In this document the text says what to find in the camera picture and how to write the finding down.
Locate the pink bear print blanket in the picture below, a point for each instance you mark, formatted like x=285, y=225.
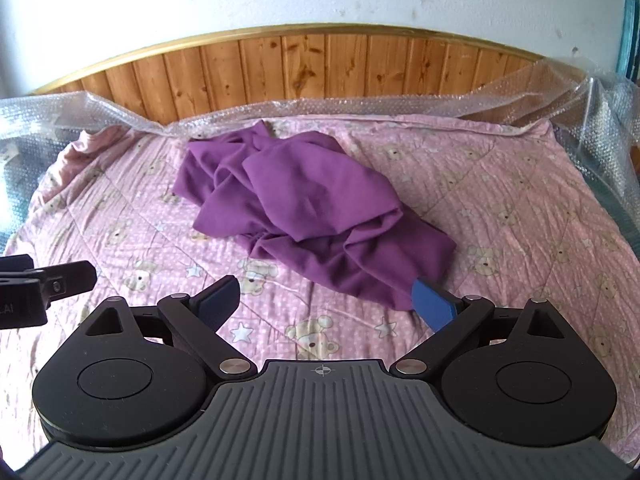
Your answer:
x=500, y=200

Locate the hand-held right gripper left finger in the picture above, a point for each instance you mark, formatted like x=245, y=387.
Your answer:
x=222, y=300

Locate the wooden headboard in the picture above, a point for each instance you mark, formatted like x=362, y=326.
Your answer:
x=300, y=65

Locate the teal foil roll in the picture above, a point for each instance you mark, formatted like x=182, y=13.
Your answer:
x=629, y=35

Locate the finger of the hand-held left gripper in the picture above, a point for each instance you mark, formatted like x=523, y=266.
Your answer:
x=70, y=280

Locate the clear bubble wrap sheet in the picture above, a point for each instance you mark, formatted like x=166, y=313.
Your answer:
x=350, y=105

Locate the purple garment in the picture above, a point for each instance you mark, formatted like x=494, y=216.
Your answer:
x=300, y=200

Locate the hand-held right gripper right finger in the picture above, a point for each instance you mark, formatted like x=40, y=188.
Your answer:
x=434, y=306

